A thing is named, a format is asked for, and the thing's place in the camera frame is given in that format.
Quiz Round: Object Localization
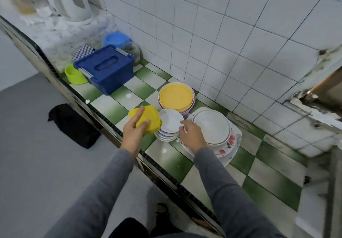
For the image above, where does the person's left hand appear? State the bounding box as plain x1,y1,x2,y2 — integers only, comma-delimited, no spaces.
120,107,151,158

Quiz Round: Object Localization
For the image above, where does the person's right hand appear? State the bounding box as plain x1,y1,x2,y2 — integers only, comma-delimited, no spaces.
179,120,208,155

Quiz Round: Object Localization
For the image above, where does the stack of small white bowls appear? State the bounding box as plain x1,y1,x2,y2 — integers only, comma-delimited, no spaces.
156,108,186,143

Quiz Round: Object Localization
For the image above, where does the person's right forearm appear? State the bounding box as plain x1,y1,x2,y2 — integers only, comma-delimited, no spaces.
193,147,286,238

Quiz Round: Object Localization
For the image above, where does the person's black shoe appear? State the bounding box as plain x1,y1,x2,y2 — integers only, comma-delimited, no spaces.
151,203,178,237

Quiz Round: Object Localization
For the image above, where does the blue plastic box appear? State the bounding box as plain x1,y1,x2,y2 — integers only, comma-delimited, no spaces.
73,45,135,96

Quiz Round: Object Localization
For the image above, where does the lime green plastic bowl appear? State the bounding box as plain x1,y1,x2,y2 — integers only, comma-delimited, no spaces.
64,64,89,85

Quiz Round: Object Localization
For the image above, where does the glass jar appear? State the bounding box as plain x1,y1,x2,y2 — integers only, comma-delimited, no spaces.
125,42,142,63

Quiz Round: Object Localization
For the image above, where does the blue plastic bowl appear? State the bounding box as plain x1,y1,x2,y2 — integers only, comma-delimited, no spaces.
103,31,133,50

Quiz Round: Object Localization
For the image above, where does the blue white checked cloth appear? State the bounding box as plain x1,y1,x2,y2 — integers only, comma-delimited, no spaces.
72,44,96,63

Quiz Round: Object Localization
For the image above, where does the white electric kettle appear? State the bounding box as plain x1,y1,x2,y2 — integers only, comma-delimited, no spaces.
43,0,94,23

